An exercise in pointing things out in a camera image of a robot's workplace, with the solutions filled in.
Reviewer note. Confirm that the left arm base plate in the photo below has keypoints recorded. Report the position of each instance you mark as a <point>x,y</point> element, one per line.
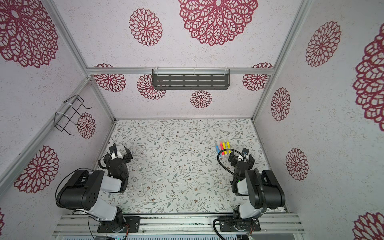
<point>128,224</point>

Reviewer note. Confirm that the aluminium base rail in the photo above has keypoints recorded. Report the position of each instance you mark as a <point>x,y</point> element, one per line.
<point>179,224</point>

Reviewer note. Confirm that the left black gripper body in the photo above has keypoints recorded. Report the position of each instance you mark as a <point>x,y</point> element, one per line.
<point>108,163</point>

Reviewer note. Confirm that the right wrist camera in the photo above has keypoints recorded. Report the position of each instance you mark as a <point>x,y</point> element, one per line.
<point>245,152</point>

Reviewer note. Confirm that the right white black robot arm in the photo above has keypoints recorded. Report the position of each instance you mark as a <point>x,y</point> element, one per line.
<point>261,187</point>

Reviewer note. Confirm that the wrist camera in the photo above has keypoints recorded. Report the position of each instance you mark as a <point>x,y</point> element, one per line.
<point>116,154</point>
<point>245,152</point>

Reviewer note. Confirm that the pink highlighter pen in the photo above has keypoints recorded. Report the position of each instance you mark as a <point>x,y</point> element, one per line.
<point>221,146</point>

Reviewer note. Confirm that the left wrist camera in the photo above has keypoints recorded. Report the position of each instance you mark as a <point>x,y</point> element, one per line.
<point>116,154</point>

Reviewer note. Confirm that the dark metal wall shelf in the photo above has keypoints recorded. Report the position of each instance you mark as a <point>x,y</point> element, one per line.
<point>191,79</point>

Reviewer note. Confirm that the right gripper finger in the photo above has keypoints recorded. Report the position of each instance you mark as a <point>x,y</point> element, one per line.
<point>233,159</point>
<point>250,161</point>

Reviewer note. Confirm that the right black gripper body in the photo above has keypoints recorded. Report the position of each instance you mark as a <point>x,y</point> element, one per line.
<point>236,167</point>

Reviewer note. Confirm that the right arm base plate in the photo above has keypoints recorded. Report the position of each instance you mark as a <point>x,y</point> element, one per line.
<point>229,224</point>

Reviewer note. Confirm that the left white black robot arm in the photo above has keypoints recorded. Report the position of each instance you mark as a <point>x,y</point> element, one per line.
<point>81,192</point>

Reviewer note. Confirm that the black wire wall basket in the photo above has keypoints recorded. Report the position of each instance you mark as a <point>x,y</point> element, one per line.
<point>64,118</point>

